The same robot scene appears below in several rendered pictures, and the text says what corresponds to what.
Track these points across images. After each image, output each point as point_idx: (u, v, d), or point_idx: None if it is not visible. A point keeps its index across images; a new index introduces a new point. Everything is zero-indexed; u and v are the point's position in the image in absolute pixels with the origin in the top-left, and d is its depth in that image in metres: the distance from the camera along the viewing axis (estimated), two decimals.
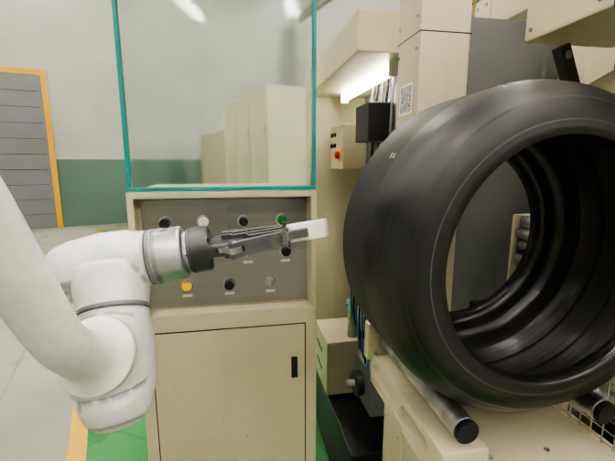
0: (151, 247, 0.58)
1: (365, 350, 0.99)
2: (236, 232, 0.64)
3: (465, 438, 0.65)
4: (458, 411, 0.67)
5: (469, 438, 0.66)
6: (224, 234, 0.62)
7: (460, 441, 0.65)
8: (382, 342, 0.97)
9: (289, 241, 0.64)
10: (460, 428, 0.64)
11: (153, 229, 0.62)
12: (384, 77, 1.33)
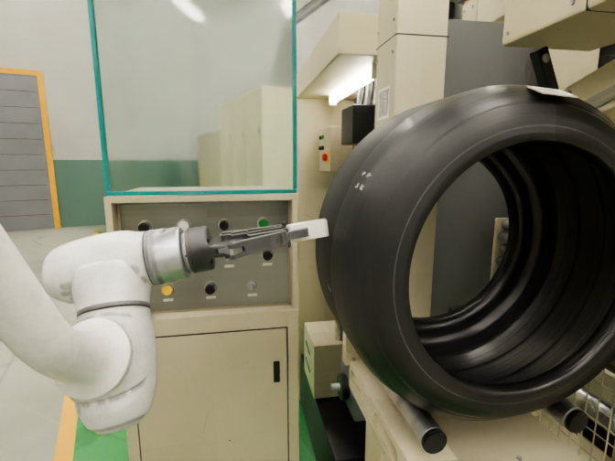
0: (151, 248, 0.58)
1: (343, 357, 0.98)
2: (236, 232, 0.64)
3: (438, 438, 0.64)
4: None
5: (426, 429, 0.64)
6: (224, 234, 0.62)
7: (441, 434, 0.64)
8: None
9: (289, 241, 0.64)
10: (443, 448, 0.64)
11: (153, 230, 0.62)
12: (368, 80, 1.32)
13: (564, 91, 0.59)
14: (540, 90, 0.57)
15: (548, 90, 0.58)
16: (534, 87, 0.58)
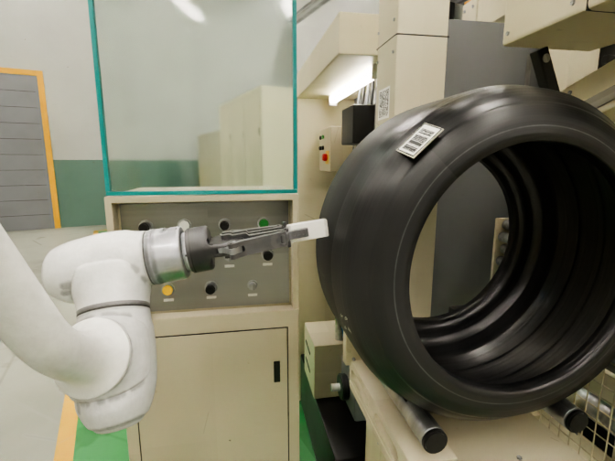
0: (151, 247, 0.58)
1: (343, 357, 0.98)
2: (236, 232, 0.64)
3: (436, 448, 0.64)
4: (420, 423, 0.66)
5: (443, 442, 0.65)
6: (224, 234, 0.62)
7: (434, 452, 0.64)
8: None
9: (289, 241, 0.64)
10: (426, 444, 0.63)
11: (153, 229, 0.62)
12: (369, 80, 1.32)
13: (429, 125, 0.56)
14: (409, 152, 0.55)
15: (415, 139, 0.56)
16: (403, 151, 0.56)
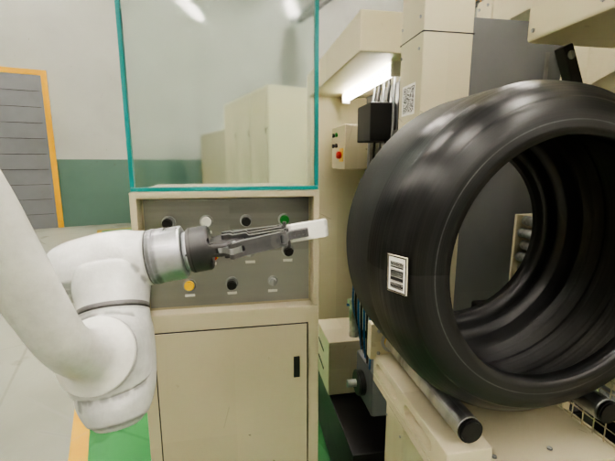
0: (151, 247, 0.58)
1: (368, 350, 0.99)
2: (236, 232, 0.64)
3: (470, 428, 0.65)
4: None
5: (456, 428, 0.65)
6: (224, 234, 0.62)
7: (469, 423, 0.65)
8: None
9: (289, 241, 0.64)
10: (481, 428, 0.65)
11: (153, 229, 0.62)
12: (386, 77, 1.33)
13: (393, 256, 0.59)
14: (399, 291, 0.59)
15: (393, 274, 0.59)
16: (393, 290, 0.60)
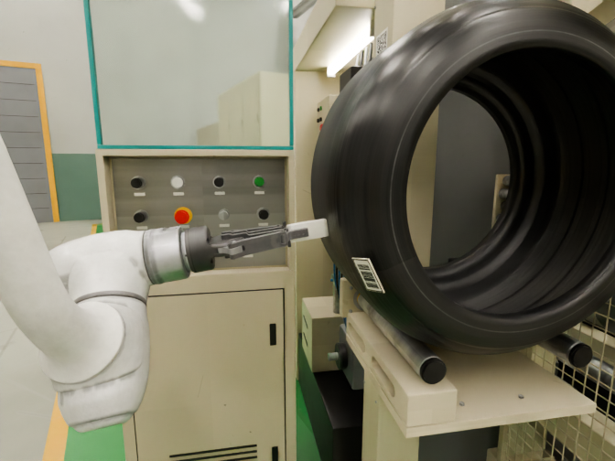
0: (151, 247, 0.58)
1: (340, 309, 0.96)
2: (236, 232, 0.64)
3: (431, 369, 0.61)
4: None
5: (418, 374, 0.62)
6: (224, 234, 0.62)
7: (426, 365, 0.61)
8: None
9: (289, 241, 0.64)
10: (443, 364, 0.61)
11: (153, 229, 0.62)
12: (366, 39, 1.30)
13: (358, 260, 0.58)
14: (376, 289, 0.58)
15: (365, 275, 0.58)
16: (372, 290, 0.59)
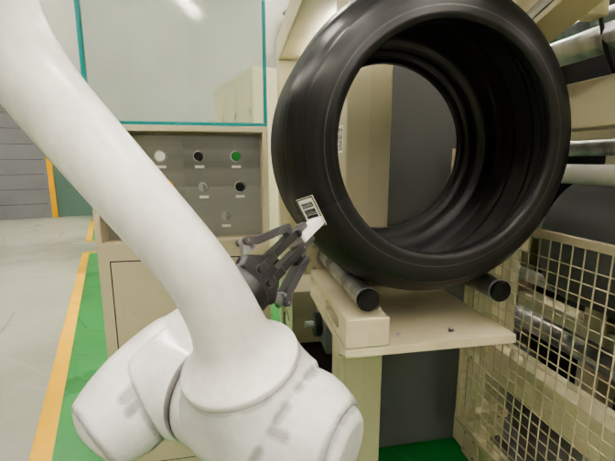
0: None
1: None
2: None
3: (365, 297, 0.71)
4: None
5: (356, 303, 0.72)
6: None
7: (361, 294, 0.71)
8: None
9: (295, 230, 0.62)
10: (376, 294, 0.71)
11: None
12: None
13: (301, 199, 0.68)
14: None
15: (308, 214, 0.69)
16: None
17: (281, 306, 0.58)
